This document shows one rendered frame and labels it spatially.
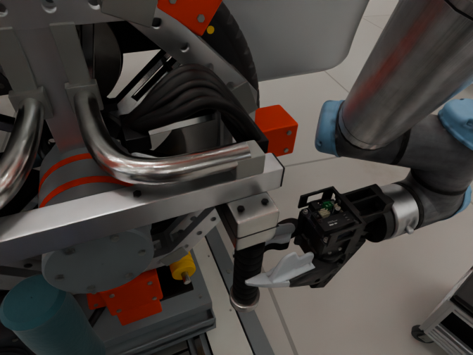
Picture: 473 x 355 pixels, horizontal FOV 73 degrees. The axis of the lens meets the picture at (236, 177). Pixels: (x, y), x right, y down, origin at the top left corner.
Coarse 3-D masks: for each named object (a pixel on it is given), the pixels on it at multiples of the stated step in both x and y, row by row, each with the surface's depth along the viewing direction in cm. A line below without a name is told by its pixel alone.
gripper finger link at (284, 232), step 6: (282, 228) 44; (288, 228) 44; (294, 228) 44; (276, 234) 44; (282, 234) 44; (288, 234) 45; (270, 240) 44; (276, 240) 44; (282, 240) 44; (288, 240) 44; (270, 246) 44; (276, 246) 44; (282, 246) 44; (288, 246) 45; (264, 252) 44
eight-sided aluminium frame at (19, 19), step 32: (0, 0) 31; (32, 0) 32; (64, 0) 33; (96, 0) 37; (128, 0) 35; (160, 32) 38; (192, 32) 40; (224, 64) 44; (256, 96) 50; (224, 128) 57; (192, 224) 66; (160, 256) 67; (0, 288) 55
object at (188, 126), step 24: (0, 72) 44; (144, 72) 52; (120, 96) 53; (144, 96) 54; (0, 120) 48; (192, 120) 61; (216, 120) 62; (48, 144) 57; (168, 144) 84; (192, 144) 76; (216, 144) 65; (24, 192) 70; (0, 216) 61
